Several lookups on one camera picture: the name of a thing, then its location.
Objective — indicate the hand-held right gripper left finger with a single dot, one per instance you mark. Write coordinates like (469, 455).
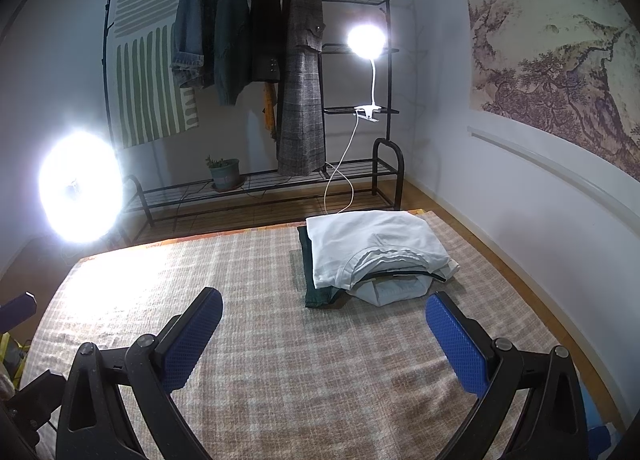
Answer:
(192, 335)

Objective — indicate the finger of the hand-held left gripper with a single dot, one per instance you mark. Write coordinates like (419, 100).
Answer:
(17, 312)

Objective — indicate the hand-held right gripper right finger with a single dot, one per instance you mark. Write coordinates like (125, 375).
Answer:
(457, 345)

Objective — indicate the light grey garment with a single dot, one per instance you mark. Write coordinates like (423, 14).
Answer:
(395, 292)

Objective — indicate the dark green garment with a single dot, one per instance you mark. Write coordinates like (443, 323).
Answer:
(317, 297)

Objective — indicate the white t-shirt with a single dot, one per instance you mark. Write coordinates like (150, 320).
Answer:
(370, 240)

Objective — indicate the black metal clothes rack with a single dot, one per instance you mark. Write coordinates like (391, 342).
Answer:
(399, 175)

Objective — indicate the yellow object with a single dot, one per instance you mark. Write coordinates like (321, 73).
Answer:
(6, 347)

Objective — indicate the plaid beige blanket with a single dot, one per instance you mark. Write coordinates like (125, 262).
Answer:
(300, 365)

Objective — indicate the potted plant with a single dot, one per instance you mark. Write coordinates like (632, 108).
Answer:
(225, 177)

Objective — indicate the blue object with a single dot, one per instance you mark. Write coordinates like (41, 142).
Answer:
(602, 442)

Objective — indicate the long plaid coat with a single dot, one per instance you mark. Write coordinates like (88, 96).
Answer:
(300, 90)

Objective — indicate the dark green jacket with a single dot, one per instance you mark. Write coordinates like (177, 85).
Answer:
(232, 40)

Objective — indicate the blue denim jacket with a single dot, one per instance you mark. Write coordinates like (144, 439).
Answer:
(192, 25)

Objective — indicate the white clip lamp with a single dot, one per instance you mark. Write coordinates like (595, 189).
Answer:
(366, 40)

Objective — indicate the black jacket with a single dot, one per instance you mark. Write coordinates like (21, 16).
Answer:
(265, 15)

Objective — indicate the white wall rail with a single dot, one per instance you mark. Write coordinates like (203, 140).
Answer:
(520, 144)

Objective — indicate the green striped wall cloth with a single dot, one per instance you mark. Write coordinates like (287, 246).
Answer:
(145, 85)

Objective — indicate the landscape wall painting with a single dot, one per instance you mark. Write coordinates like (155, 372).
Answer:
(550, 40)

